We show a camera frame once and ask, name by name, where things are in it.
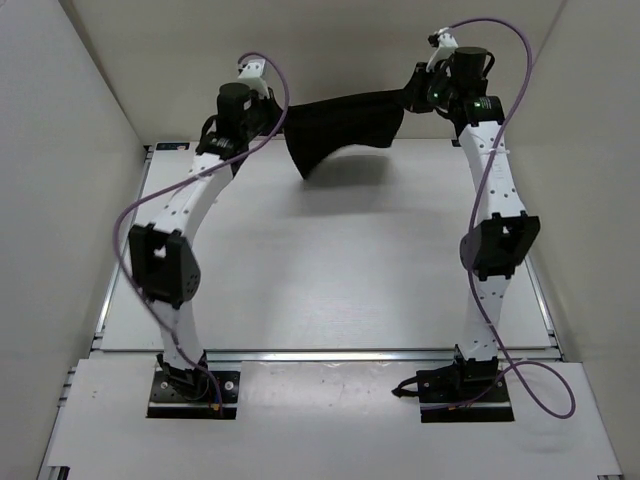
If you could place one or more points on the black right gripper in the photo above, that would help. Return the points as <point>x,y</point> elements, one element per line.
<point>421,80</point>

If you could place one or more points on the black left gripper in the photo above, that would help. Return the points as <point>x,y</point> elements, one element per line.
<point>274,107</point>

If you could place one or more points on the black skirt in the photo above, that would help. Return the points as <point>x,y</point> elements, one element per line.
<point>314,131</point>

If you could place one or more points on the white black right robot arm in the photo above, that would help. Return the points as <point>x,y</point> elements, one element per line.
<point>454,83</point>

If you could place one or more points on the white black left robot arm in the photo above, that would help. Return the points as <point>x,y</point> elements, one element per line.
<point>164,266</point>

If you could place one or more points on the blue left corner sticker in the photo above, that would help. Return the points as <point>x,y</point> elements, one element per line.
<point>172,146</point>

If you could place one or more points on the white front cover panel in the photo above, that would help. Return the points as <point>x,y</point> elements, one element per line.
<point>317,421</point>

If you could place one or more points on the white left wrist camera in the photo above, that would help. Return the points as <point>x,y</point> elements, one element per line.
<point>251,74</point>

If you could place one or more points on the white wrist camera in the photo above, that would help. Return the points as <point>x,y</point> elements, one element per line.
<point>251,74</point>
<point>444,44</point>

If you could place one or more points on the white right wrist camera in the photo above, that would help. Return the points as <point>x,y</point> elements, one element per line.
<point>444,44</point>

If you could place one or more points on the silver table edge rail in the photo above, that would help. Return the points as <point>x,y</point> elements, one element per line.
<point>336,356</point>

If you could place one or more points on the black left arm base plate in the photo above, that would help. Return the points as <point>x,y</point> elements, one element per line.
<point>168,402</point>

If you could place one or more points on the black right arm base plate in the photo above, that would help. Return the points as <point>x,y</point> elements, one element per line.
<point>465,400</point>

